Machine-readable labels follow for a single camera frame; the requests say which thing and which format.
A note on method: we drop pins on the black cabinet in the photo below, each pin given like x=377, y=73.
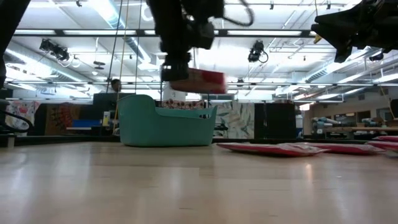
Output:
x=275, y=121

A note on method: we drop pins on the dark orange patterned panel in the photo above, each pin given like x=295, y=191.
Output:
x=60, y=118

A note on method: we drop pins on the person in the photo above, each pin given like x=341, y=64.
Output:
x=116, y=85

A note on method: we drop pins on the teal plastic basket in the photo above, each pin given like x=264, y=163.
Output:
x=161, y=130

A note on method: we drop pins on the black camera on bracket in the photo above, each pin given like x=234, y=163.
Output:
x=256, y=51
x=54, y=49

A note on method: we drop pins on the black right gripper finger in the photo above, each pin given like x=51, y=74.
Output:
x=339, y=31

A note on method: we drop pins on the white pink patterned cloth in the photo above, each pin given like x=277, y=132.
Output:
x=21, y=113

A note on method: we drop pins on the wooden workbench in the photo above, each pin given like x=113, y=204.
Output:
x=357, y=128

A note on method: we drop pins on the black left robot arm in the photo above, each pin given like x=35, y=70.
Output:
x=168, y=18

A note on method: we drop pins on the black monitor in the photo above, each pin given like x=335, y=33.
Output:
x=105, y=101

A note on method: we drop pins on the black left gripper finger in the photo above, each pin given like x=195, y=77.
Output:
x=174, y=73

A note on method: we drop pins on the red floral print panel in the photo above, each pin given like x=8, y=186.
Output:
x=183, y=104

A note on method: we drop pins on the leaf print panel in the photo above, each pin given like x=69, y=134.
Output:
x=236, y=119

